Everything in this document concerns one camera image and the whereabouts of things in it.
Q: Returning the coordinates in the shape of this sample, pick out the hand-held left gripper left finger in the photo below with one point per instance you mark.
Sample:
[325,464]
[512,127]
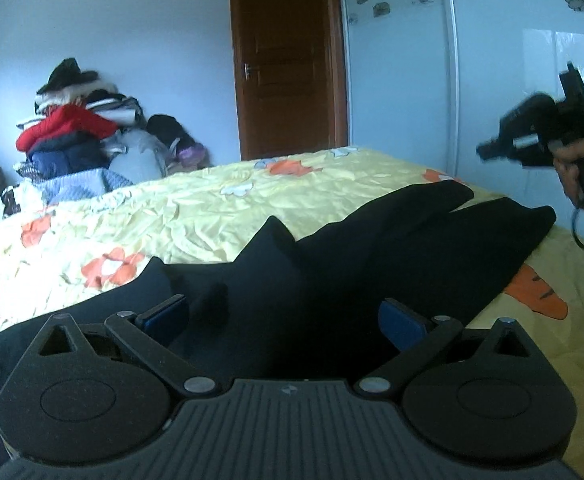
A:
[166,316]

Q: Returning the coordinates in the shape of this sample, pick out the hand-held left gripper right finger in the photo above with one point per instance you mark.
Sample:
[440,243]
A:
[398,326]

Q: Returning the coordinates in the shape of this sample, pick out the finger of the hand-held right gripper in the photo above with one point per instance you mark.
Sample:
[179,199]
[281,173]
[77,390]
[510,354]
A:
[492,150]

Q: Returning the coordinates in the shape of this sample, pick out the black pants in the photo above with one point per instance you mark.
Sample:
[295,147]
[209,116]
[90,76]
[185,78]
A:
[347,270]

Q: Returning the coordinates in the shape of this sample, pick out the person's right hand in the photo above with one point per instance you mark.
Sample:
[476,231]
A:
[567,162]

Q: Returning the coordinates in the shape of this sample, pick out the white wardrobe with flower decals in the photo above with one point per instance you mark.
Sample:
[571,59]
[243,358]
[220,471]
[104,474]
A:
[447,70]

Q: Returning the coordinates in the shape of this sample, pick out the yellow floral bedspread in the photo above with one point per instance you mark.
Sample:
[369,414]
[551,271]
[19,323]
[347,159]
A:
[172,210]

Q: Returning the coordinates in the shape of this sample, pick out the light blue quilt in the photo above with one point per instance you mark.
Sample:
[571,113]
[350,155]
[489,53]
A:
[72,185]

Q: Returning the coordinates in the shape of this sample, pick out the grey garment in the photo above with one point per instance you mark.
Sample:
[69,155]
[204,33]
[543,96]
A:
[137,156]

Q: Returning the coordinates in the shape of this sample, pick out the purple cloth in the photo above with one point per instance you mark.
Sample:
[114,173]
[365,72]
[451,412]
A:
[193,155]

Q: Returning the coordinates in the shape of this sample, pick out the navy blue jacket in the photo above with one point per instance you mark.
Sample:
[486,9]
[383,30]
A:
[67,157]

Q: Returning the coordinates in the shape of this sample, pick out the black rounded cloth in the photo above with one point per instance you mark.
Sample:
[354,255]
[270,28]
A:
[168,129]

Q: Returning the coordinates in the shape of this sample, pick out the black and white patterned cloth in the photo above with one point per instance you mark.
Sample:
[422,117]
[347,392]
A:
[10,201]

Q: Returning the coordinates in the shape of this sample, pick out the striped folded clothes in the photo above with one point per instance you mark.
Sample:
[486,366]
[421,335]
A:
[114,107]

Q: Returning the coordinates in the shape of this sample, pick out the red jacket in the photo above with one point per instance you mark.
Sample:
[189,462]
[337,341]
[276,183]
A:
[67,122]

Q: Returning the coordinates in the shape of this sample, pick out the brown wooden door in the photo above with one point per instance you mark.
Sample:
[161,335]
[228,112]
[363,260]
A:
[287,60]

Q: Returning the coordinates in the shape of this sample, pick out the black garment on clothes pile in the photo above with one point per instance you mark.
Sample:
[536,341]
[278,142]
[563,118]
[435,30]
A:
[67,76]

